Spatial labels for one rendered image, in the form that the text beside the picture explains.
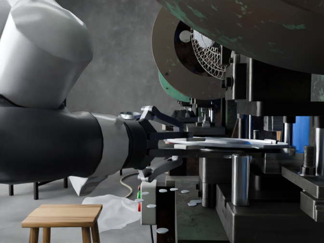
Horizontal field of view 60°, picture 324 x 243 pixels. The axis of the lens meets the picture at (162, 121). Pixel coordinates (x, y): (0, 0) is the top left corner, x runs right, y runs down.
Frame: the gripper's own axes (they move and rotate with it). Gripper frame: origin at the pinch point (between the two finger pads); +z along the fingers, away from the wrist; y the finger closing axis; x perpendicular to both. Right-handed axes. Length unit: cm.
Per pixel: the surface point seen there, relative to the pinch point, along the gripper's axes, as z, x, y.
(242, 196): -0.3, -11.7, -8.5
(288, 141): 31.0, -10.1, 1.0
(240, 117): 95, 33, 10
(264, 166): 13.5, -10.4, -4.4
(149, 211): 20.1, 28.1, -24.5
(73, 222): 30, 84, -45
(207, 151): 6.5, -0.1, -2.0
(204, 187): 8.2, 1.0, -10.3
